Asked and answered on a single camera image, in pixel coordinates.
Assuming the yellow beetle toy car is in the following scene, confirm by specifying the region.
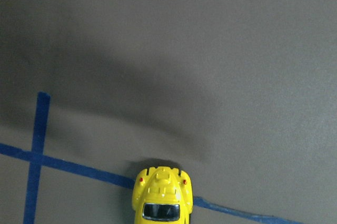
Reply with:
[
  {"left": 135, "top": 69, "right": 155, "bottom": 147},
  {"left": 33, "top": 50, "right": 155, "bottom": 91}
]
[{"left": 132, "top": 166, "right": 193, "bottom": 223}]

